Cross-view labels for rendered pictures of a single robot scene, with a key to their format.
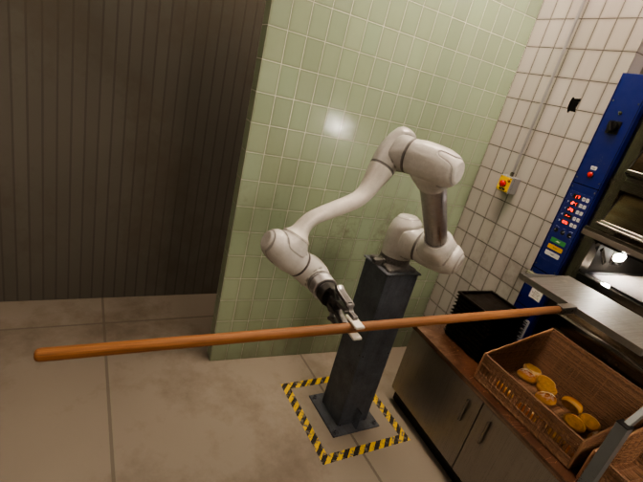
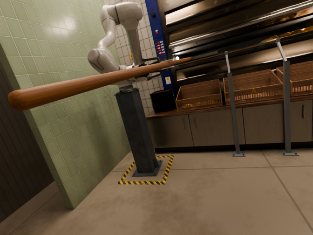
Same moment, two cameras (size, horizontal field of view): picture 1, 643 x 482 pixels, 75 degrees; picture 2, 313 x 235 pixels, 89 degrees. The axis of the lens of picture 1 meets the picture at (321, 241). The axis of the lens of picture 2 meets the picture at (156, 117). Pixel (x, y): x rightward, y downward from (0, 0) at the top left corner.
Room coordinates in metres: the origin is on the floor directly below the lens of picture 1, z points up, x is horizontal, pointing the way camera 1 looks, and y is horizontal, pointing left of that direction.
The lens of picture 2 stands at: (0.39, 0.52, 1.10)
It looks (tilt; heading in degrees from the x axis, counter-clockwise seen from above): 15 degrees down; 323
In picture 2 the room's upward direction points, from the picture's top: 13 degrees counter-clockwise
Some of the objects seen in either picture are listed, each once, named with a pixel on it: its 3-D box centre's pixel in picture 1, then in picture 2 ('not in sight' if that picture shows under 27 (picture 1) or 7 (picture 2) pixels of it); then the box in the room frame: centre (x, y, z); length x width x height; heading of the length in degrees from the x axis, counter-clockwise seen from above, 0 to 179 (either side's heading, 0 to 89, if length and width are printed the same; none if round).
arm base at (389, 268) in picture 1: (390, 259); (125, 89); (1.98, -0.37, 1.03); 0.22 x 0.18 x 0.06; 123
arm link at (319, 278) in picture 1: (322, 286); (132, 72); (1.27, -0.04, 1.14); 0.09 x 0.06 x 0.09; 119
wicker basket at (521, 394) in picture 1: (559, 388); (198, 94); (1.70, -1.27, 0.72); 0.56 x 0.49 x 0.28; 30
